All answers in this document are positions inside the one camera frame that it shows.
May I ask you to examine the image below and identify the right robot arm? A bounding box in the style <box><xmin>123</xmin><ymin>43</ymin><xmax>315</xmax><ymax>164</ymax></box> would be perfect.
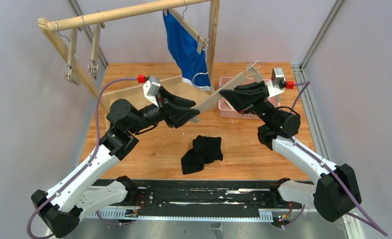
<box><xmin>219</xmin><ymin>81</ymin><xmax>362</xmax><ymax>222</ymax></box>

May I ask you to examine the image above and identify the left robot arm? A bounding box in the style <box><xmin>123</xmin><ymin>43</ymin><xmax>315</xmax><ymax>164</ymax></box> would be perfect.
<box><xmin>31</xmin><ymin>87</ymin><xmax>199</xmax><ymax>238</ymax></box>

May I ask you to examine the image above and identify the wooden hanger of blue underwear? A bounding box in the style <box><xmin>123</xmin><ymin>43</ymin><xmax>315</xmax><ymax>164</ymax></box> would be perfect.
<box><xmin>164</xmin><ymin>0</ymin><xmax>208</xmax><ymax>54</ymax></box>

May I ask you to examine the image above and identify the wooden clothes rack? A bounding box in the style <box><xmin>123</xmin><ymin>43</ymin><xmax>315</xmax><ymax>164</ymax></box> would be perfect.
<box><xmin>37</xmin><ymin>0</ymin><xmax>220</xmax><ymax>116</ymax></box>

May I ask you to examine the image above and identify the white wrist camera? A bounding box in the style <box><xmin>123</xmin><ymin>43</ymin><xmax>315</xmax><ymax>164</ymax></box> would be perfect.
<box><xmin>142</xmin><ymin>76</ymin><xmax>161</xmax><ymax>107</ymax></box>
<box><xmin>265</xmin><ymin>68</ymin><xmax>287</xmax><ymax>98</ymax></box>

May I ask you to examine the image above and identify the black underwear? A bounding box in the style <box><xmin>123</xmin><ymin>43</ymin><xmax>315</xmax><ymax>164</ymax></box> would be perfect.
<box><xmin>181</xmin><ymin>135</ymin><xmax>223</xmax><ymax>175</ymax></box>

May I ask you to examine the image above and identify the pink plastic basket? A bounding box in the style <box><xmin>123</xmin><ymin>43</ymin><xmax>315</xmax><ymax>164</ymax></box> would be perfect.
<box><xmin>218</xmin><ymin>76</ymin><xmax>281</xmax><ymax>120</ymax></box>

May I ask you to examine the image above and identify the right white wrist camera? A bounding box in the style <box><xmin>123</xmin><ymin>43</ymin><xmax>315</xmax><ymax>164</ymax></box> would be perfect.
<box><xmin>265</xmin><ymin>68</ymin><xmax>287</xmax><ymax>98</ymax></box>

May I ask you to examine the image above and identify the wooden hanger of grey underwear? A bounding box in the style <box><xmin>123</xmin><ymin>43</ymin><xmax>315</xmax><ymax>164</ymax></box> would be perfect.
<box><xmin>81</xmin><ymin>14</ymin><xmax>105</xmax><ymax>80</ymax></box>

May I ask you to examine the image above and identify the wooden hanger of black underwear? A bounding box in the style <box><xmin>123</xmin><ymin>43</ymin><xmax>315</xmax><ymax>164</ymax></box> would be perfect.
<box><xmin>193</xmin><ymin>61</ymin><xmax>264</xmax><ymax>114</ymax></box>

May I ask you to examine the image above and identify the blue underwear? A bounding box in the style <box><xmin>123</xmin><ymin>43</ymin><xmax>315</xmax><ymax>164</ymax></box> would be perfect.
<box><xmin>162</xmin><ymin>12</ymin><xmax>212</xmax><ymax>91</ymax></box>

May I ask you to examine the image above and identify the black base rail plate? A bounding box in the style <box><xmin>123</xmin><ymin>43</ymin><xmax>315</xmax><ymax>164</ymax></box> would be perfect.
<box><xmin>94</xmin><ymin>179</ymin><xmax>310</xmax><ymax>219</ymax></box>

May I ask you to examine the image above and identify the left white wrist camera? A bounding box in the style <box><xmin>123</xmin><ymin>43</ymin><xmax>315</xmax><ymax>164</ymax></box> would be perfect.
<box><xmin>142</xmin><ymin>76</ymin><xmax>161</xmax><ymax>107</ymax></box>

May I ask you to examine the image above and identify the empty wooden clip hanger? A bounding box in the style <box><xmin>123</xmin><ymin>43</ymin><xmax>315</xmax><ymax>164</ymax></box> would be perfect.
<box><xmin>55</xmin><ymin>20</ymin><xmax>81</xmax><ymax>86</ymax></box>

